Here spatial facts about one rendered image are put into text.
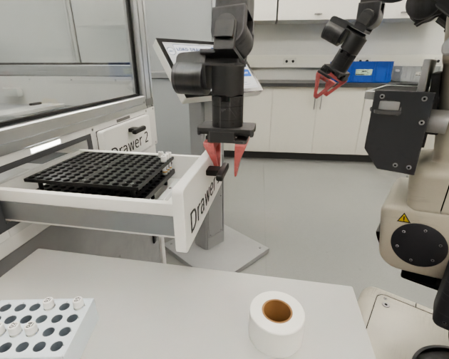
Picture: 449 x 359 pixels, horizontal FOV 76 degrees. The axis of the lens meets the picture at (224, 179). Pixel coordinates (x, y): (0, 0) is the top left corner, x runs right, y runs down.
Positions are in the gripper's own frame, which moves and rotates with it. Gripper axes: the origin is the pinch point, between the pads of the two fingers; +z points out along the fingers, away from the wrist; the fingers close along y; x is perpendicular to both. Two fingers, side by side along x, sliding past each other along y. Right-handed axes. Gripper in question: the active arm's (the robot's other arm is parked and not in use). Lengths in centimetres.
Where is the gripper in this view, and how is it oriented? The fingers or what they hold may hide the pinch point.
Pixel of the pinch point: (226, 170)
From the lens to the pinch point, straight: 56.7
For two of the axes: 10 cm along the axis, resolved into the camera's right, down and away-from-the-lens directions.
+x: -1.8, 3.8, -9.1
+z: 0.0, 9.2, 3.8
